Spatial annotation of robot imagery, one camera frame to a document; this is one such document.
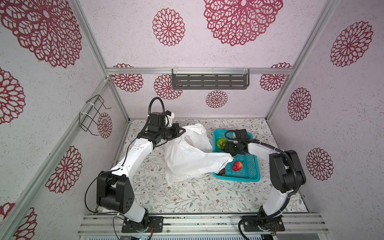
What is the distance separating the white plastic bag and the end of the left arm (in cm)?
5

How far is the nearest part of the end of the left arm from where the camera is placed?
0.60 m

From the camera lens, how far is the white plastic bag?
2.39ft
